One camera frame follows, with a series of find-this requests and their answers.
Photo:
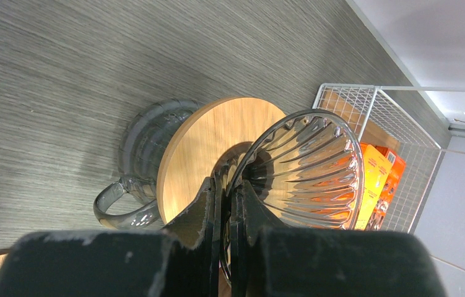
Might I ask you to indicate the dark transparent dripper cone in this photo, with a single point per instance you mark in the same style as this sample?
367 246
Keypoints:
305 171

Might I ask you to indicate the grey glass pitcher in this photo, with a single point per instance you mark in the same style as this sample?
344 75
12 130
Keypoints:
139 156

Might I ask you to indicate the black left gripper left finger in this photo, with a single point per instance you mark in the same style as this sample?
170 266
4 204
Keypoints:
181 259

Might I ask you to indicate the orange printed snack box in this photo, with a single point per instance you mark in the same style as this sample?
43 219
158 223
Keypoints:
391 185

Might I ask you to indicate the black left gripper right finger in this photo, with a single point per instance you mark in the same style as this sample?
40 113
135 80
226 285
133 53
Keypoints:
271 259

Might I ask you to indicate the white wire wooden shelf rack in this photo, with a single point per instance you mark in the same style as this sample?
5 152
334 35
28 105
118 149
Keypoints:
377 118

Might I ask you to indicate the wooden ring holder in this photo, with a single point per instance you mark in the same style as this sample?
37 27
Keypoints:
202 140

